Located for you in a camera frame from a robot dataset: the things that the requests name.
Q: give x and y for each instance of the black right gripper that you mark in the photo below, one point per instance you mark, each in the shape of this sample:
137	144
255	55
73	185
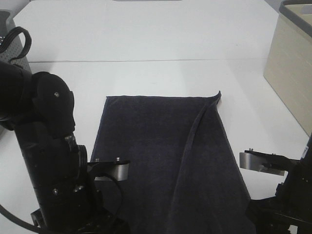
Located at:
292	203

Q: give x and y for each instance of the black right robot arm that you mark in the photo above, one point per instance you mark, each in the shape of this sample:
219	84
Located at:
292	203

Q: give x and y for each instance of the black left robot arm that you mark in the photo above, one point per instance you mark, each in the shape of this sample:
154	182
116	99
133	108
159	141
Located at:
38	108

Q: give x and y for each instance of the dark grey towel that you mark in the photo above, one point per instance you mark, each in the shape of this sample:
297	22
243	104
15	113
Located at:
183	177

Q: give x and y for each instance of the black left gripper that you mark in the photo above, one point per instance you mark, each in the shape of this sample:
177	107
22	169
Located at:
69	202

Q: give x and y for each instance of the grey perforated laundry basket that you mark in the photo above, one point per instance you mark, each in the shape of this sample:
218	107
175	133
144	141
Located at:
6	24

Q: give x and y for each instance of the beige storage box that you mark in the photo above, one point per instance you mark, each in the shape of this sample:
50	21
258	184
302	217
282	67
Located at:
288	68

